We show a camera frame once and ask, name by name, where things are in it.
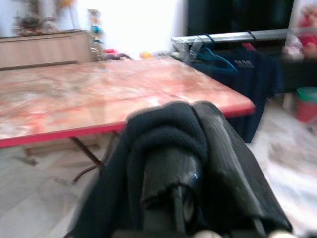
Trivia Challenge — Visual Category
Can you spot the red bin with green bag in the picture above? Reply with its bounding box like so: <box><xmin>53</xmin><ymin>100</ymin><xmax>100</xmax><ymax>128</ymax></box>
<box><xmin>296</xmin><ymin>86</ymin><xmax>317</xmax><ymax>123</ymax></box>

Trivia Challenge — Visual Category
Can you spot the black flat screen television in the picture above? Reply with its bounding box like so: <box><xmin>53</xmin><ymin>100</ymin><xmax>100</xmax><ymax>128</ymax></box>
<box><xmin>185</xmin><ymin>0</ymin><xmax>295</xmax><ymax>37</ymax></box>

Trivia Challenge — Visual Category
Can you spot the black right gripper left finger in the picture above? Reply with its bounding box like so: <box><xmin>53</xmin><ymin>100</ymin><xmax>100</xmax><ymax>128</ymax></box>
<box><xmin>140</xmin><ymin>150</ymin><xmax>207</xmax><ymax>238</ymax></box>

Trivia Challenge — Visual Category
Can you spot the black clothes hanger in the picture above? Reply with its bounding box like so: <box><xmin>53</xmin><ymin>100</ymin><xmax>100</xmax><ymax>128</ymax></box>
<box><xmin>245</xmin><ymin>30</ymin><xmax>258</xmax><ymax>42</ymax></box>

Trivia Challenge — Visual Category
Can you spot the red figurine statue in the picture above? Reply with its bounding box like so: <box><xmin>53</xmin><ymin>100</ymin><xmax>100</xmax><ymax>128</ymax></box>
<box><xmin>298</xmin><ymin>4</ymin><xmax>317</xmax><ymax>54</ymax></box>

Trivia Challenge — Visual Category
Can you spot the marble pattern folding table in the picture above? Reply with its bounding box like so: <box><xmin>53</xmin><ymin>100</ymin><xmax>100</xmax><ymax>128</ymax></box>
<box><xmin>0</xmin><ymin>56</ymin><xmax>256</xmax><ymax>184</ymax></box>

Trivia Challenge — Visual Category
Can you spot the silver metal clothes rack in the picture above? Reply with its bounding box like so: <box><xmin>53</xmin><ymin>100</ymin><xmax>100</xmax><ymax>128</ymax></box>
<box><xmin>171</xmin><ymin>27</ymin><xmax>298</xmax><ymax>62</ymax></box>

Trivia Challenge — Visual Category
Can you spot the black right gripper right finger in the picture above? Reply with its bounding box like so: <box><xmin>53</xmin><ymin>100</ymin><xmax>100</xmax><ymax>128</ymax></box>
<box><xmin>192</xmin><ymin>101</ymin><xmax>293</xmax><ymax>232</ymax></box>

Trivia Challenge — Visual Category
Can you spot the light wooden cabinet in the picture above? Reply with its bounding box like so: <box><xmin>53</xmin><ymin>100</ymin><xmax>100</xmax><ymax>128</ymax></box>
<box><xmin>0</xmin><ymin>29</ymin><xmax>96</xmax><ymax>71</ymax></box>

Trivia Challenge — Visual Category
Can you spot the navy polo shirt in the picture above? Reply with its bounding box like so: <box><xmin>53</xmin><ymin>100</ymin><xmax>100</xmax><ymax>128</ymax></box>
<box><xmin>193</xmin><ymin>43</ymin><xmax>284</xmax><ymax>144</ymax></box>

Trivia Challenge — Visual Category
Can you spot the gold trophy with blue ball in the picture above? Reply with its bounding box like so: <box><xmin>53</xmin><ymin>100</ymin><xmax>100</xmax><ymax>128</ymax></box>
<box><xmin>85</xmin><ymin>8</ymin><xmax>105</xmax><ymax>61</ymax></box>

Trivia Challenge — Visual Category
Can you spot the black shirt with green print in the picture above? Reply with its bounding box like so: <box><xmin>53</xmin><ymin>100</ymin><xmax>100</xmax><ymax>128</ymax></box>
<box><xmin>70</xmin><ymin>101</ymin><xmax>209</xmax><ymax>238</ymax></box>

